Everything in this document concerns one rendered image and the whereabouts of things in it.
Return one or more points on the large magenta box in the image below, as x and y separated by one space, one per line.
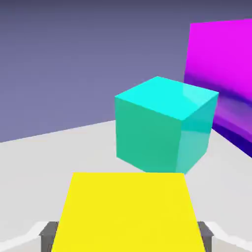
226 69

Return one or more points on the small yellow cube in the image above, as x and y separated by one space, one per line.
128 212

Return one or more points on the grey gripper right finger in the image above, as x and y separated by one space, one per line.
206 235

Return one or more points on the small cyan cube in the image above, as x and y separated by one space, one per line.
153 130

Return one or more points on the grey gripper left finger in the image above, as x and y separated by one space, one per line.
46 235

